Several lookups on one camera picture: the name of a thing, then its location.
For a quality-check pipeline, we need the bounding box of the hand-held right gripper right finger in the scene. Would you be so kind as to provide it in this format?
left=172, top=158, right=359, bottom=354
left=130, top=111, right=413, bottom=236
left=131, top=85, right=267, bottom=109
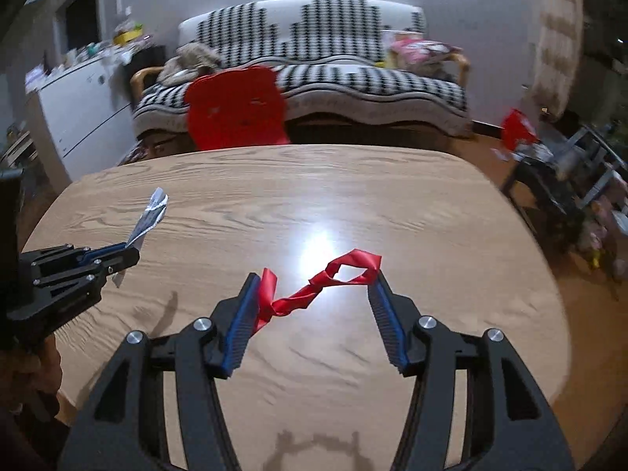
left=367, top=272, right=576, bottom=471

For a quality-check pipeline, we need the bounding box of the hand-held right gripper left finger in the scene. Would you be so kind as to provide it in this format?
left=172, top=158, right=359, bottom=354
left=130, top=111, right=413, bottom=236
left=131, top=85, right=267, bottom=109
left=59, top=274, right=263, bottom=471

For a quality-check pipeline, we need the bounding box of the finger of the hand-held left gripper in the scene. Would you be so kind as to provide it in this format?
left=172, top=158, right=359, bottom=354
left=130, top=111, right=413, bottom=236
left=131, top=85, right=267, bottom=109
left=29, top=246, right=141, bottom=305
left=22, top=243, right=129, bottom=268

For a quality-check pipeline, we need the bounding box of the red ribbon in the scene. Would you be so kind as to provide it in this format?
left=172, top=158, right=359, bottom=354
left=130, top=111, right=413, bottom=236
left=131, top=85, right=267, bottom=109
left=255, top=249, right=382, bottom=337

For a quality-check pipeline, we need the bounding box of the silver foil wrapper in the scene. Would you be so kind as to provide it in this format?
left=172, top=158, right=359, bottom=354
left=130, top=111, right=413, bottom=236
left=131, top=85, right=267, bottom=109
left=114, top=187, right=169, bottom=289

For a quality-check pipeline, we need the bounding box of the person's left hand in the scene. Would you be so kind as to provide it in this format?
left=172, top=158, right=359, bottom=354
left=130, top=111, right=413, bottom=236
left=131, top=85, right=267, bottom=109
left=10, top=341, right=62, bottom=411

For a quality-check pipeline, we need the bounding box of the white cabinet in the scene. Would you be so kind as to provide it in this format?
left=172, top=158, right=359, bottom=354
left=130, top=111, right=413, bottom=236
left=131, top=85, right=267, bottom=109
left=27, top=51, right=141, bottom=183

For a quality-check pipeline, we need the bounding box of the red plastic chair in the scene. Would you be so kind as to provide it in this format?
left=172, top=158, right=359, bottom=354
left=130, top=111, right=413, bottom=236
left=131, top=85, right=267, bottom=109
left=186, top=66, right=289, bottom=151

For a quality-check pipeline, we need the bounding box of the black wooden chair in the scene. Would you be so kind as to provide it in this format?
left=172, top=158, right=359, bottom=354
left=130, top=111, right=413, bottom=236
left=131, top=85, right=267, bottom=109
left=500, top=154, right=590, bottom=242

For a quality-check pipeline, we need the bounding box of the beige cloth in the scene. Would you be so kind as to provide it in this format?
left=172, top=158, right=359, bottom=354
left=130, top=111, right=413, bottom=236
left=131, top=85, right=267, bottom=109
left=159, top=43, right=223, bottom=85

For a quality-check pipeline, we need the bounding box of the red plastic bag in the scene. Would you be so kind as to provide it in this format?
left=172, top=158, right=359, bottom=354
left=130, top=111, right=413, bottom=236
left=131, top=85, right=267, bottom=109
left=500, top=108, right=539, bottom=154

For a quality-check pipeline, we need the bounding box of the black white patterned sofa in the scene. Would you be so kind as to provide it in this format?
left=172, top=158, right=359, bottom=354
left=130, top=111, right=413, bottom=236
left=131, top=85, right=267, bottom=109
left=131, top=0, right=475, bottom=139

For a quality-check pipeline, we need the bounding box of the pink pillow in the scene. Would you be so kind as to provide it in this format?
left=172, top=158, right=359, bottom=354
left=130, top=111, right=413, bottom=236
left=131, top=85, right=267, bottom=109
left=387, top=34, right=464, bottom=68

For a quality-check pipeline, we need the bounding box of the beige patterned curtain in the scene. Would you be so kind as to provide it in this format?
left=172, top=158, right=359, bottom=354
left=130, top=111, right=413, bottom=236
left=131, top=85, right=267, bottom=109
left=532, top=0, right=586, bottom=119

